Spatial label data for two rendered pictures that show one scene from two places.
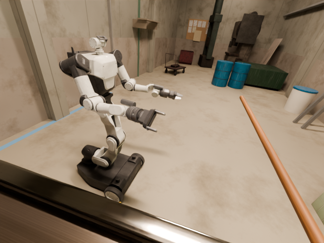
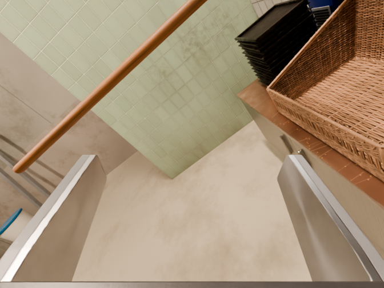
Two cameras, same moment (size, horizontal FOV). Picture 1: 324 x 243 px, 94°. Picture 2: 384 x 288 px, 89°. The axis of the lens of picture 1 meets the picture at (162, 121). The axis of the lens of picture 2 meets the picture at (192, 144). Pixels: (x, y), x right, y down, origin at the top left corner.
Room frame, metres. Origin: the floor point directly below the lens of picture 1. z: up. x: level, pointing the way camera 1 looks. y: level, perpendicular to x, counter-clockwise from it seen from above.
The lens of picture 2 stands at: (0.70, 0.10, 1.20)
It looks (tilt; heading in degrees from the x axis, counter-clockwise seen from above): 28 degrees down; 270
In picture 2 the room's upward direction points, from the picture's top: 43 degrees counter-clockwise
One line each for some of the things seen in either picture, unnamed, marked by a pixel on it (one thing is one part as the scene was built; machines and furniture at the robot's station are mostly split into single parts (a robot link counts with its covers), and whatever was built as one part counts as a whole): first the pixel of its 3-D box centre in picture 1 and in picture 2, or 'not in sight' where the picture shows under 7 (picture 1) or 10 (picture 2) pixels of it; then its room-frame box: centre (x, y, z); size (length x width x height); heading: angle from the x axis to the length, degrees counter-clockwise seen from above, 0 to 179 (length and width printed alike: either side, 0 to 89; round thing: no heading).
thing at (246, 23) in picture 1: (238, 43); not in sight; (9.29, -3.60, 1.41); 1.45 x 1.29 x 2.82; 75
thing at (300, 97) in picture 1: (298, 100); (26, 229); (4.08, -3.65, 0.32); 0.55 x 0.53 x 0.65; 165
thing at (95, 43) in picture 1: (98, 44); not in sight; (1.22, 0.53, 1.44); 0.10 x 0.07 x 0.09; 165
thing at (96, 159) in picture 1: (104, 156); not in sight; (1.24, 0.60, 0.28); 0.21 x 0.20 x 0.13; 75
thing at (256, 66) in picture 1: (255, 74); not in sight; (6.99, -3.85, 0.35); 1.79 x 1.66 x 0.71; 165
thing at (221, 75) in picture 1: (230, 74); not in sight; (5.92, -2.34, 0.44); 1.19 x 0.73 x 0.87; 74
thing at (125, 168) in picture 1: (107, 163); not in sight; (1.23, 0.57, 0.19); 0.64 x 0.52 x 0.33; 75
